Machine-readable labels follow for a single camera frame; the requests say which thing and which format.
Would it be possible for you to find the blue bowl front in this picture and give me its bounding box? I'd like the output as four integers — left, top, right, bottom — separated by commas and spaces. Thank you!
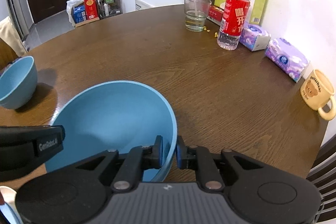
45, 81, 178, 182

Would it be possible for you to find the blue bowl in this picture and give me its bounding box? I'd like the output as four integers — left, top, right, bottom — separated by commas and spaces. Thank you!
45, 81, 178, 182
1, 56, 38, 110

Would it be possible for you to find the person's hand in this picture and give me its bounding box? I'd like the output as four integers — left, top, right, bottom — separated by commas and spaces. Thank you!
0, 186, 17, 206

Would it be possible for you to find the beige cloth on chair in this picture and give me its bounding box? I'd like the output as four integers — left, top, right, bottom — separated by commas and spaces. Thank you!
0, 16, 27, 57

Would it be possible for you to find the small purple tissue pack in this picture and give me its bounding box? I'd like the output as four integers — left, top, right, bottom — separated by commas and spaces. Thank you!
239, 24, 271, 52

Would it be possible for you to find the large purple tissue pack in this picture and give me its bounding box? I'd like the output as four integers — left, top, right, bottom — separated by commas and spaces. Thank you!
265, 38, 309, 83

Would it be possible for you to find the yellow bear mug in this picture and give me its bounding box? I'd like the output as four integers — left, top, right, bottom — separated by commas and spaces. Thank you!
300, 69, 335, 121

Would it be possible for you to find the red flat box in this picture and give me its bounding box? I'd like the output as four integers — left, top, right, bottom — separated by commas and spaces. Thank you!
207, 5, 224, 26

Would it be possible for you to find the blue carton box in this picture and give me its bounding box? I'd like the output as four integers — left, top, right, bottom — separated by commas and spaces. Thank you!
72, 4, 87, 24

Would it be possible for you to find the drinking glass with straw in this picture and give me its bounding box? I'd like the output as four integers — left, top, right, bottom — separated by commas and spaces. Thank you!
184, 0, 211, 32

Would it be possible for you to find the white plastic bag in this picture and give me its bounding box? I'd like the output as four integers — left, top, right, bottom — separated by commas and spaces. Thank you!
66, 0, 84, 27

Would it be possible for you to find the white paper sign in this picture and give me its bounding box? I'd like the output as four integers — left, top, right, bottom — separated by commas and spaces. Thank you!
134, 0, 155, 11

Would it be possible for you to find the red label water bottle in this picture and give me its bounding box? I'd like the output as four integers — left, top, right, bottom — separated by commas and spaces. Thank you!
217, 0, 250, 51

